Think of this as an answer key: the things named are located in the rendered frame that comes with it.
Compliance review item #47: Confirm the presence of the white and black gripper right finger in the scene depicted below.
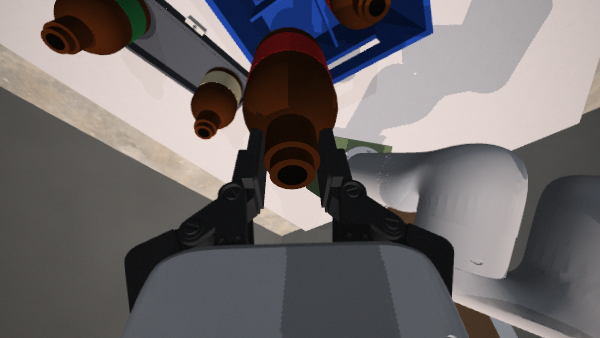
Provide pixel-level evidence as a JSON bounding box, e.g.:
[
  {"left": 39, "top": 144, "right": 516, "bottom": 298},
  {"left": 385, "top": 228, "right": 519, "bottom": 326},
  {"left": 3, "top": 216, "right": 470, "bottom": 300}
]
[{"left": 317, "top": 128, "right": 454, "bottom": 298}]

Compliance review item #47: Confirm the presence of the brown bottle with green label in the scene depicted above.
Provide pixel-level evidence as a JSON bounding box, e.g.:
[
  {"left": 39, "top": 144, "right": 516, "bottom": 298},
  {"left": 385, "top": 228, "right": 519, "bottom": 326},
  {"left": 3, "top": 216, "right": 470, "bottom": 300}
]
[{"left": 41, "top": 0, "right": 151, "bottom": 55}]

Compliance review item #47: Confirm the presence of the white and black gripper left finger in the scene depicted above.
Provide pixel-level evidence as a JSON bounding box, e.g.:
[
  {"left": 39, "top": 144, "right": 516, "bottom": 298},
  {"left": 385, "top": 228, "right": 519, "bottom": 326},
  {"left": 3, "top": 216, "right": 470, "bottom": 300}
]
[{"left": 124, "top": 129, "right": 267, "bottom": 313}]

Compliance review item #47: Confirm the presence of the blue crate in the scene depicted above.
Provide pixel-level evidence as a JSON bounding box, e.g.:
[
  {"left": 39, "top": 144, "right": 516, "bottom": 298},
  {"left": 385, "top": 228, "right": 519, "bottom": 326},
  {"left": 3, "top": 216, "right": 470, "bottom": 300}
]
[{"left": 205, "top": 0, "right": 417, "bottom": 75}]

